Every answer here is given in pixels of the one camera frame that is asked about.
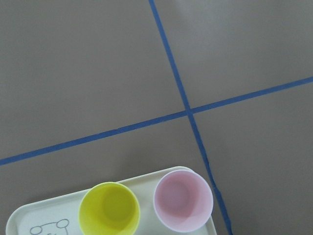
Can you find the yellow cup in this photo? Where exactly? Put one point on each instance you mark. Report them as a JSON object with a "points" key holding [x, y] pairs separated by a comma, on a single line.
{"points": [[109, 208]]}

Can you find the cream plastic tray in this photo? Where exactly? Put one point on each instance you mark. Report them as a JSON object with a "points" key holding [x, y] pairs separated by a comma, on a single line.
{"points": [[59, 215]]}

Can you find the pink cup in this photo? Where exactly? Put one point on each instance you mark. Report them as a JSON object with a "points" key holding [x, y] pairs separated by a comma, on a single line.
{"points": [[183, 201]]}

